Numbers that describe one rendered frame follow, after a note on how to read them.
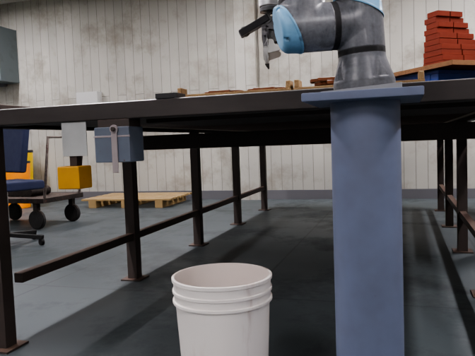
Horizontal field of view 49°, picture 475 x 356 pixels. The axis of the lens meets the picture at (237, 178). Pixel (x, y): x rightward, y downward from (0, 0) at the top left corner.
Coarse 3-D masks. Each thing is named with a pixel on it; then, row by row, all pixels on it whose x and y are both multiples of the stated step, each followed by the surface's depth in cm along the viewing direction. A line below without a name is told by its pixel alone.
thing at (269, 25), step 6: (264, 6) 179; (270, 6) 179; (264, 12) 182; (270, 12) 181; (270, 18) 181; (264, 24) 181; (270, 24) 179; (270, 30) 180; (270, 36) 180; (276, 42) 185
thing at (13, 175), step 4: (28, 164) 701; (28, 168) 701; (8, 172) 684; (12, 172) 685; (28, 172) 702; (8, 176) 685; (12, 176) 685; (16, 176) 687; (20, 176) 690; (24, 176) 694; (28, 176) 702; (8, 204) 690; (20, 204) 693; (24, 204) 696; (28, 204) 703
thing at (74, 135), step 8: (64, 128) 185; (72, 128) 184; (80, 128) 183; (64, 136) 185; (72, 136) 184; (80, 136) 183; (64, 144) 186; (72, 144) 185; (80, 144) 184; (64, 152) 186; (72, 152) 185; (80, 152) 184
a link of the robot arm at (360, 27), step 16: (336, 0) 127; (352, 0) 124; (368, 0) 124; (336, 16) 124; (352, 16) 124; (368, 16) 124; (336, 32) 124; (352, 32) 125; (368, 32) 124; (384, 32) 127; (336, 48) 128
